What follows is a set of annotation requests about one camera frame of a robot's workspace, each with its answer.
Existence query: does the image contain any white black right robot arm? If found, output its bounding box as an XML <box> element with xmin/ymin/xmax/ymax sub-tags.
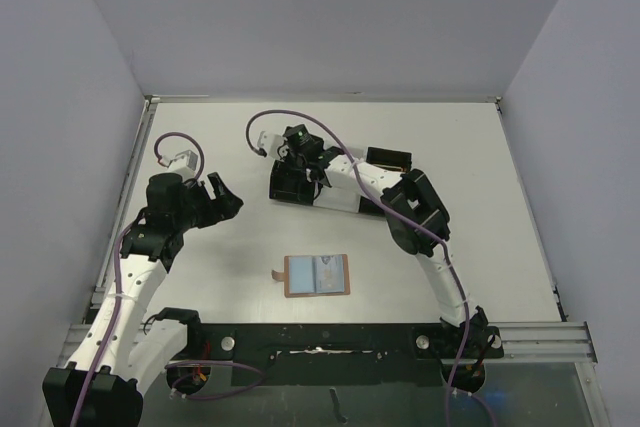
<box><xmin>265</xmin><ymin>134</ymin><xmax>488</xmax><ymax>356</ymax></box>

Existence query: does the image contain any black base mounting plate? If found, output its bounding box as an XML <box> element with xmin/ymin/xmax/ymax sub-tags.
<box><xmin>176</xmin><ymin>323</ymin><xmax>504</xmax><ymax>387</ymax></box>

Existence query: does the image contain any white bin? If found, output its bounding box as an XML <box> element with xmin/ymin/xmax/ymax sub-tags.
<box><xmin>312</xmin><ymin>184</ymin><xmax>360</xmax><ymax>213</ymax></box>

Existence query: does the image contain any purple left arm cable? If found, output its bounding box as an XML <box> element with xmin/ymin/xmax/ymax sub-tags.
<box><xmin>69</xmin><ymin>131</ymin><xmax>269</xmax><ymax>427</ymax></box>

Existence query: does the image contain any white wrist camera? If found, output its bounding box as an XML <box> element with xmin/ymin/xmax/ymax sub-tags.
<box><xmin>257</xmin><ymin>131</ymin><xmax>286</xmax><ymax>159</ymax></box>
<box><xmin>167</xmin><ymin>150</ymin><xmax>198</xmax><ymax>180</ymax></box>

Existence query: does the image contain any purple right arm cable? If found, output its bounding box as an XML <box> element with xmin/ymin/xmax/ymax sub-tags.
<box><xmin>245</xmin><ymin>109</ymin><xmax>499</xmax><ymax>427</ymax></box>

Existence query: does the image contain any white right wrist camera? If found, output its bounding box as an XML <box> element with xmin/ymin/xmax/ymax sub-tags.
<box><xmin>257</xmin><ymin>131</ymin><xmax>286</xmax><ymax>159</ymax></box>

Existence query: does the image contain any black bin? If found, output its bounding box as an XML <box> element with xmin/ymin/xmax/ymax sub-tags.
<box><xmin>269</xmin><ymin>161</ymin><xmax>319</xmax><ymax>206</ymax></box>
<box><xmin>358</xmin><ymin>146</ymin><xmax>412</xmax><ymax>217</ymax></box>

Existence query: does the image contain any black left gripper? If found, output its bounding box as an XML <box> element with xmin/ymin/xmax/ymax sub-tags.
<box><xmin>174</xmin><ymin>173</ymin><xmax>241</xmax><ymax>231</ymax></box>

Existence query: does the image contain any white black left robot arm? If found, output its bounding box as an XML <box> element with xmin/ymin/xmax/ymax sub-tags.
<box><xmin>42</xmin><ymin>172</ymin><xmax>244</xmax><ymax>426</ymax></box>

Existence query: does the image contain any tan leather card holder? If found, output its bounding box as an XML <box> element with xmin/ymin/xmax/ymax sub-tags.
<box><xmin>271</xmin><ymin>254</ymin><xmax>351</xmax><ymax>298</ymax></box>

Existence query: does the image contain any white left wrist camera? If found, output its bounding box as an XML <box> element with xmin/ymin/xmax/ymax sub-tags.
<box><xmin>167</xmin><ymin>150</ymin><xmax>198</xmax><ymax>180</ymax></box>

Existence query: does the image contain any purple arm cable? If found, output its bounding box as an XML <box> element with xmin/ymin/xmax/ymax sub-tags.
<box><xmin>245</xmin><ymin>109</ymin><xmax>499</xmax><ymax>427</ymax></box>
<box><xmin>69</xmin><ymin>131</ymin><xmax>269</xmax><ymax>427</ymax></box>

